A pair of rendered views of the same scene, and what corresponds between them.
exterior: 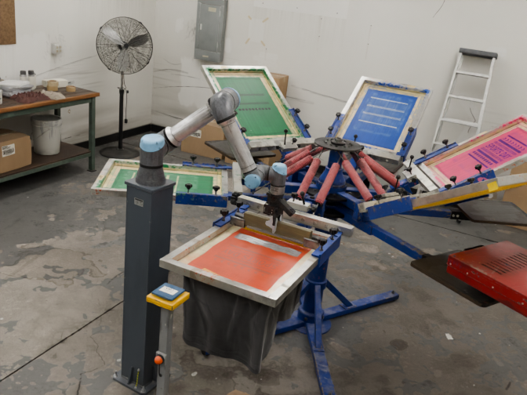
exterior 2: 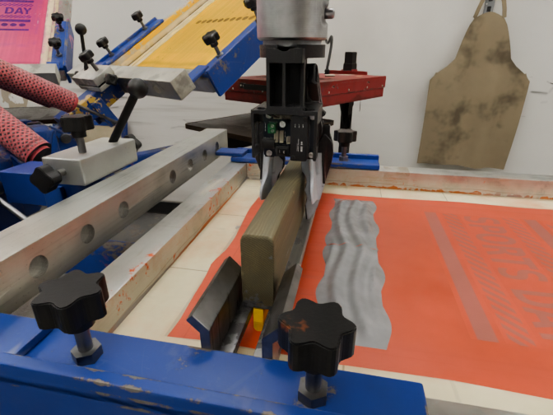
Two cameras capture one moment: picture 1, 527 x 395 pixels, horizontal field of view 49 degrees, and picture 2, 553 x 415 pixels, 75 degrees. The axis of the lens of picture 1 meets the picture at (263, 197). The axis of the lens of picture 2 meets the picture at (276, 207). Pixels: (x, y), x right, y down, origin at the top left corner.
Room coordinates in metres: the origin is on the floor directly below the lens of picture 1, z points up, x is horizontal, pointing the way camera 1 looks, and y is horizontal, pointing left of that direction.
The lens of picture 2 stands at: (2.90, 0.35, 1.20)
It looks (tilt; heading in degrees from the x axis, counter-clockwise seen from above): 23 degrees down; 258
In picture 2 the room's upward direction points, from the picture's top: straight up
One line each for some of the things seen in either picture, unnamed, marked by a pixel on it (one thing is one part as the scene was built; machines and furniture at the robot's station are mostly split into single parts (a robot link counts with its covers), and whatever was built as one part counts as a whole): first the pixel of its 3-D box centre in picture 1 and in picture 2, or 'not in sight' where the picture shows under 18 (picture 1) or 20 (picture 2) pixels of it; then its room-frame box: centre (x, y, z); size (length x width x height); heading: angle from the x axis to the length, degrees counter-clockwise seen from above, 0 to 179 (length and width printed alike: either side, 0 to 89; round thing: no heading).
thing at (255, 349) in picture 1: (221, 319); not in sight; (2.32, 0.12, 0.74); 0.45 x 0.03 x 0.43; 66
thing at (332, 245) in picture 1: (325, 249); (303, 170); (2.69, -0.35, 0.97); 0.30 x 0.05 x 0.07; 156
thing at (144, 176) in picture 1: (150, 172); not in sight; (2.77, 0.58, 1.25); 0.15 x 0.15 x 0.10
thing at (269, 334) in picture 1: (283, 310); not in sight; (2.45, -0.16, 0.74); 0.46 x 0.04 x 0.42; 156
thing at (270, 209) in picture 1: (274, 204); (290, 103); (2.79, -0.06, 1.15); 0.09 x 0.08 x 0.12; 66
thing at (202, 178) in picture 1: (189, 169); not in sight; (3.45, 0.48, 1.05); 1.08 x 0.61 x 0.23; 96
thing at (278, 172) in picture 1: (278, 174); not in sight; (2.79, -0.06, 1.31); 0.09 x 0.08 x 0.11; 80
